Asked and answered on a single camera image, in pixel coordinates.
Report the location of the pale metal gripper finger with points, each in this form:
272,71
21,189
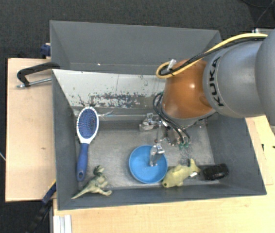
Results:
157,154
152,157

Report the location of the blue bowl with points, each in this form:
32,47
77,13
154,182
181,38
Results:
141,169

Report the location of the yellow-green toy fish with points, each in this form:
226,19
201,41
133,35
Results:
176,176

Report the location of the shiny silver metal object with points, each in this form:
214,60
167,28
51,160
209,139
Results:
147,122

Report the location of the green toy dinosaur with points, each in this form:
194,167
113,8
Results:
95,184

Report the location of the blue and white hairbrush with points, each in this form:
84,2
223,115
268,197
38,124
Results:
87,125

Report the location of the grey metal bin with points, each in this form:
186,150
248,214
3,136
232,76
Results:
118,45

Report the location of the pale wood flat board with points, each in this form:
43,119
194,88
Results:
28,135

